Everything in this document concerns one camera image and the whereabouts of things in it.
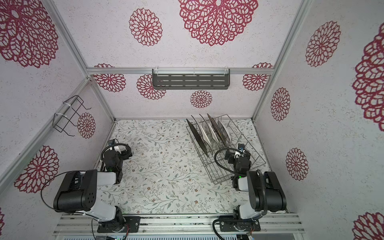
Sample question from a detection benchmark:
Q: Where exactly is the white square plate black rim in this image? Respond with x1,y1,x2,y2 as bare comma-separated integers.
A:
192,117,212,149

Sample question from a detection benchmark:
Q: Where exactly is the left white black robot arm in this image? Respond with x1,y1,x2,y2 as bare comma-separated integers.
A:
53,140,133,233

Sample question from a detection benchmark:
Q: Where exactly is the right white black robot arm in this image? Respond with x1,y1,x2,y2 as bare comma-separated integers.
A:
222,144,287,221

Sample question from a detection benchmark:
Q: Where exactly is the grey round plate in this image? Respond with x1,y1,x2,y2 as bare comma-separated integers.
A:
218,121,232,146

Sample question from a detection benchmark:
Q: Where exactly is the dark square floral plate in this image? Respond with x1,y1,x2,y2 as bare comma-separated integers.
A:
187,116,209,157

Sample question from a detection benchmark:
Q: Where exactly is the chrome wire dish rack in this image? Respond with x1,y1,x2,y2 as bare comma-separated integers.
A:
187,115,269,184

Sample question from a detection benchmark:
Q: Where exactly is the black wire wall basket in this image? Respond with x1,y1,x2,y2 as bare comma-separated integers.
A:
52,95,92,137

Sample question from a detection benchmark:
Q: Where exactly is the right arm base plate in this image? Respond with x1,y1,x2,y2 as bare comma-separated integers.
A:
212,216,261,240

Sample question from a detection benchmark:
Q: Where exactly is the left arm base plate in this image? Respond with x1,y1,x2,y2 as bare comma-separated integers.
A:
97,216,141,234

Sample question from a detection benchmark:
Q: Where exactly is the aluminium mounting rail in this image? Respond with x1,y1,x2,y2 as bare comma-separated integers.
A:
52,213,305,237

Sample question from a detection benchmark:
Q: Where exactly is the grey slotted wall shelf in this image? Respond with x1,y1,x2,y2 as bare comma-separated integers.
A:
152,69,231,90

